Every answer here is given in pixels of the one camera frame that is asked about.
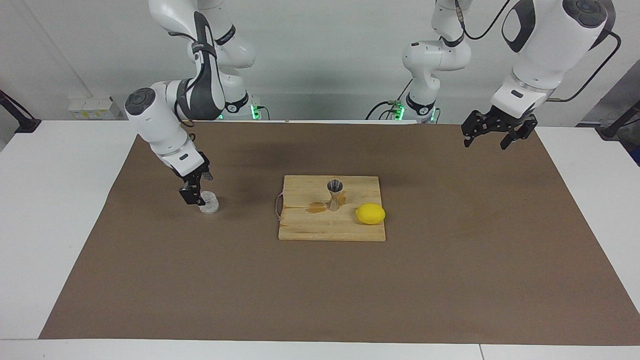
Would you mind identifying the black base cable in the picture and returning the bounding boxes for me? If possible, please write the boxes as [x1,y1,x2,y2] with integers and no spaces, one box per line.
[365,100,401,121]

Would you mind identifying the clear glass cup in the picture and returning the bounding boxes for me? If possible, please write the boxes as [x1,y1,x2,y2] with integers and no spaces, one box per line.
[199,191,221,215]

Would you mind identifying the dark grey panel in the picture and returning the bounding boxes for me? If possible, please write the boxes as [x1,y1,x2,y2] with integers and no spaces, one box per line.
[576,59,640,128]

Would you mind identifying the brown paper table mat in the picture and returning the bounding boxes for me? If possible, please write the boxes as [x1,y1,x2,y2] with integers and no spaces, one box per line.
[39,120,640,347]

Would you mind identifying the white box yellow label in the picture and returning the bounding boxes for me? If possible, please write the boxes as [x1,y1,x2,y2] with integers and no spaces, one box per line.
[69,100,97,120]
[95,97,122,120]

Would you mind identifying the yellow lemon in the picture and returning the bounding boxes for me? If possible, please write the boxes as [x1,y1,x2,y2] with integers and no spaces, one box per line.
[355,203,386,226]

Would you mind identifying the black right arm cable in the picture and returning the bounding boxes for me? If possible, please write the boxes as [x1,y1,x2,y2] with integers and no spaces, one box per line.
[167,30,211,128]

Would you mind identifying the black clamp stand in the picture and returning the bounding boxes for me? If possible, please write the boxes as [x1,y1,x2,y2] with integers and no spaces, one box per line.
[599,99,640,141]
[0,89,42,134]

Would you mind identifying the steel double jigger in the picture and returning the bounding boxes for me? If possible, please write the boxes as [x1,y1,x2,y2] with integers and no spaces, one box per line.
[327,179,346,212]

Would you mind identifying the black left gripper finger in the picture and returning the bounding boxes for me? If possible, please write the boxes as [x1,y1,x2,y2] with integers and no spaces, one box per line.
[460,110,496,148]
[499,120,539,151]

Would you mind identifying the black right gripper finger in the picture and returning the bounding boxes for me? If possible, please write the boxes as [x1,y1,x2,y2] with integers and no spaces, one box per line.
[179,184,207,207]

